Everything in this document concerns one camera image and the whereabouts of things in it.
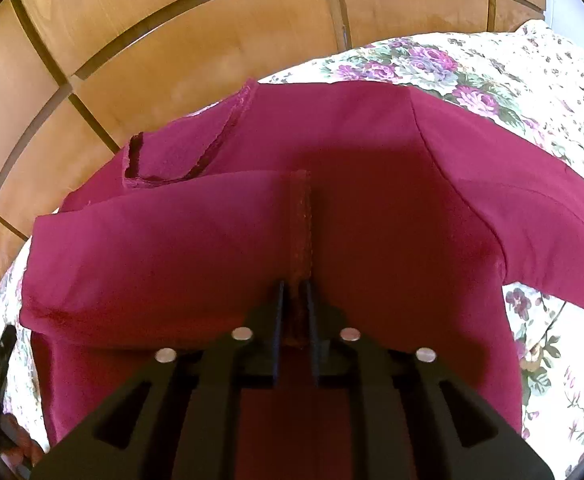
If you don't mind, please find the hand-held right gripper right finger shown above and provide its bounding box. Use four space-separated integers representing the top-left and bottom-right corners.
305 281 556 480

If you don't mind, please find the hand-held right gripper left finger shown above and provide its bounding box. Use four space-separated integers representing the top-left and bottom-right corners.
32 281 287 480

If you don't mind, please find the maroon garment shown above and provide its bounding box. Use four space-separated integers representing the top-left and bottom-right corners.
19 79 584 448

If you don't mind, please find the person's left hand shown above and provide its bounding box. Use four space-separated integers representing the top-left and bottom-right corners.
0 412 45 467

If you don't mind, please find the floral blanket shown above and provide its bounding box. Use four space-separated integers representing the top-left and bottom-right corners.
0 20 584 480

